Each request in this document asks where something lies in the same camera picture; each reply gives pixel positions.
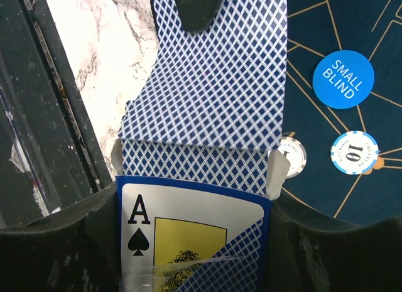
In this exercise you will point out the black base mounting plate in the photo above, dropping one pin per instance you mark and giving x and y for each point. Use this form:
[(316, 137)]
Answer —
[(50, 157)]

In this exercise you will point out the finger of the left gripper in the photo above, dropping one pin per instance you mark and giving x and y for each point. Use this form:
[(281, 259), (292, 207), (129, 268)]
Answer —
[(197, 15)]

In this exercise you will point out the blue small blind button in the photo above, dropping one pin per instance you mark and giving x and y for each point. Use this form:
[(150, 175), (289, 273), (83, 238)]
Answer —
[(343, 79)]

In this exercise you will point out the grey 1 poker chip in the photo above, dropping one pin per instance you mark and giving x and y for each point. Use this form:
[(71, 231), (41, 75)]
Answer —
[(295, 153)]

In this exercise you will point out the deck of playing cards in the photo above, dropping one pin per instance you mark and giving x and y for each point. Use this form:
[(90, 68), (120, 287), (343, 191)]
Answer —
[(211, 110)]

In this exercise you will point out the blue playing card box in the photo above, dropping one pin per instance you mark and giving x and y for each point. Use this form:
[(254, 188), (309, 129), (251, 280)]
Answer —
[(195, 218)]

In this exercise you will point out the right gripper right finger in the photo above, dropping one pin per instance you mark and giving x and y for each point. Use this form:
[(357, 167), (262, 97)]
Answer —
[(310, 251)]

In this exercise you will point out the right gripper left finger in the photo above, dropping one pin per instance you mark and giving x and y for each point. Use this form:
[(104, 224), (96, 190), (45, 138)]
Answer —
[(75, 249)]

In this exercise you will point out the round blue poker mat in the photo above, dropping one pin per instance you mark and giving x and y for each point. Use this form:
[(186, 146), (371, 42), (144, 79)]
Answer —
[(317, 28)]

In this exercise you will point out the light blue 10 poker chip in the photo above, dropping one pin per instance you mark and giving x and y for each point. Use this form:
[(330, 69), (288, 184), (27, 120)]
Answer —
[(354, 152)]

